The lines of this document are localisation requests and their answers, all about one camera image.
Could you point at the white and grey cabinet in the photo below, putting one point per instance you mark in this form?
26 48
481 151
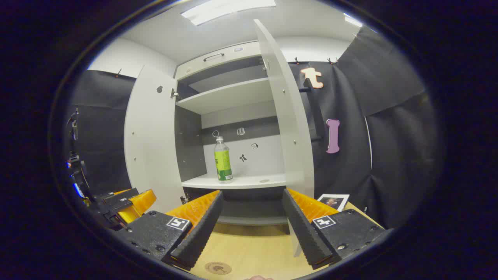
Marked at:
190 147

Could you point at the white portrait book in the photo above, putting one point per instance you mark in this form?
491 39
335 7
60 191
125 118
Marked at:
333 201

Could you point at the white cabinet drawer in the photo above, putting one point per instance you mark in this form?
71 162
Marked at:
194 66

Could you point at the green label plastic bottle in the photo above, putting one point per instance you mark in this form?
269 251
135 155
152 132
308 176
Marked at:
223 163

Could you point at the rectangular ceiling light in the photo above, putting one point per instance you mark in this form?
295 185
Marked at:
225 9
352 20

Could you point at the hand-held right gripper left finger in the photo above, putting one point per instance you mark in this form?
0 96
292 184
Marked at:
202 229

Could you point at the white cabinet door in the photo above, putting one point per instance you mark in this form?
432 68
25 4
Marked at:
291 116
151 136

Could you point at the white cabinet shelf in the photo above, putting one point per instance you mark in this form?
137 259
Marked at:
225 97
249 181

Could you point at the dark metal stand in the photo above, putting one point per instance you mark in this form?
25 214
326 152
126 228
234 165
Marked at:
74 128

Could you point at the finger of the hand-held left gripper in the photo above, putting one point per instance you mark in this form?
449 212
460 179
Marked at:
116 199
142 202

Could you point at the black backdrop cloth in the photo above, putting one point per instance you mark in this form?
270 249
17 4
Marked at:
389 155

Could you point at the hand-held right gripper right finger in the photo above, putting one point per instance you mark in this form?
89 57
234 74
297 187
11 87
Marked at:
303 229

